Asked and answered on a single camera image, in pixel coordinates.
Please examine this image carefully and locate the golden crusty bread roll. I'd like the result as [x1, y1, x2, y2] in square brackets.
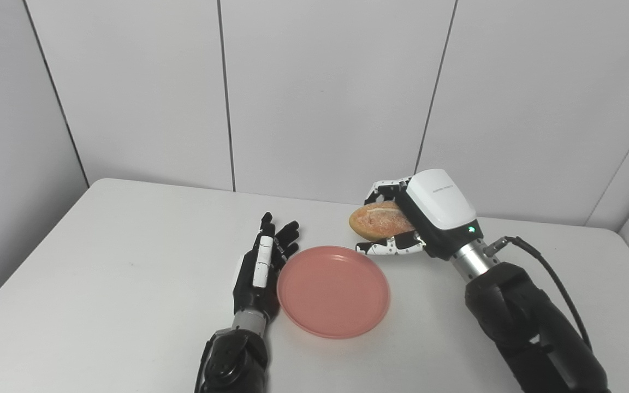
[349, 200, 417, 242]

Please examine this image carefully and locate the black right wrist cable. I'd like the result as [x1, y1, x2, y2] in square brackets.
[484, 236, 594, 350]

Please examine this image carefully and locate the black and white right hand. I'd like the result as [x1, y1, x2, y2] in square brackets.
[355, 169, 484, 261]

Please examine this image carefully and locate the black and white left hand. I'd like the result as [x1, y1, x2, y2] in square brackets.
[233, 212, 300, 320]

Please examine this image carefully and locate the pink round plate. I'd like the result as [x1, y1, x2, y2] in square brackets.
[277, 245, 391, 340]

